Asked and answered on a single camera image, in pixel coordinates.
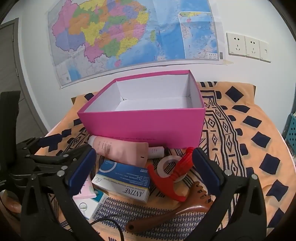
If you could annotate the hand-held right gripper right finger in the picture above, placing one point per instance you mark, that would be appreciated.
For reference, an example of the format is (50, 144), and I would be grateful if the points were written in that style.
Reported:
(204, 169)

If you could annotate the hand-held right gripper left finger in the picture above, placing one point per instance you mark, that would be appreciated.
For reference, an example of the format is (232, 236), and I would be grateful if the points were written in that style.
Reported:
(84, 169)

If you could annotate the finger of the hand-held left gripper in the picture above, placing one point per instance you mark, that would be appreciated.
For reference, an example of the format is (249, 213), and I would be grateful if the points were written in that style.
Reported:
(32, 144)
(69, 153)

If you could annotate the clear tape roll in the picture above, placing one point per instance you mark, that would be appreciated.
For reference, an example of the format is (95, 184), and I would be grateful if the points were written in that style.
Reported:
(165, 166)

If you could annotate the pink cream tube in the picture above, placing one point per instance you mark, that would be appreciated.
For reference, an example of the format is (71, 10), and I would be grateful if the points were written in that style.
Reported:
(118, 148)

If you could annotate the blue white medicine box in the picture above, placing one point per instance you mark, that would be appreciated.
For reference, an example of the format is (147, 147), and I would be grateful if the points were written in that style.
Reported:
(124, 180)

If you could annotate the brown wooden back scratcher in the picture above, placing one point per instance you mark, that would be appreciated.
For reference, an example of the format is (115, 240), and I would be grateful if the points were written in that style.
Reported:
(175, 213)

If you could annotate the pink cardboard box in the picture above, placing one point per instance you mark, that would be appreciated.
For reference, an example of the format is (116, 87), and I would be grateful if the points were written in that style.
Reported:
(143, 129)

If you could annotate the white teal medicine box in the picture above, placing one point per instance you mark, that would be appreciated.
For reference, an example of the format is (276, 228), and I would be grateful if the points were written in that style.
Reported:
(94, 206)

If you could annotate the small white bottle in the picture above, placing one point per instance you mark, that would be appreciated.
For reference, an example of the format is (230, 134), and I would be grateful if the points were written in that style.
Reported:
(156, 151)

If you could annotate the grey door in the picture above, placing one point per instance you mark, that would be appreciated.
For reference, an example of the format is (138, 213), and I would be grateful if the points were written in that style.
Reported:
(8, 58)

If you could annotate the orange patterned cloth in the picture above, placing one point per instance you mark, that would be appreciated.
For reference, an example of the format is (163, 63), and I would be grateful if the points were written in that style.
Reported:
(266, 102)

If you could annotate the blue plastic crate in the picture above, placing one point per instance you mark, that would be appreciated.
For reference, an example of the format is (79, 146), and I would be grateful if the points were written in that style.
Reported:
(291, 129)

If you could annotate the beige tape strip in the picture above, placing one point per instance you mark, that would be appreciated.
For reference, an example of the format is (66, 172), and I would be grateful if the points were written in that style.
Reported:
(227, 62)

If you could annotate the white wall socket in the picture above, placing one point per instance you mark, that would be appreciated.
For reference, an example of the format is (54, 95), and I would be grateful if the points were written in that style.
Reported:
(252, 47)
(235, 44)

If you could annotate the colourful wall map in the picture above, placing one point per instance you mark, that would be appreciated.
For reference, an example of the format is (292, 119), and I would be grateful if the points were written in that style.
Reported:
(129, 37)

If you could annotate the white wall switch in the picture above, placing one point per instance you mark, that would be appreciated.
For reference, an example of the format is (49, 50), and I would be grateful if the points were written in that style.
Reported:
(264, 51)

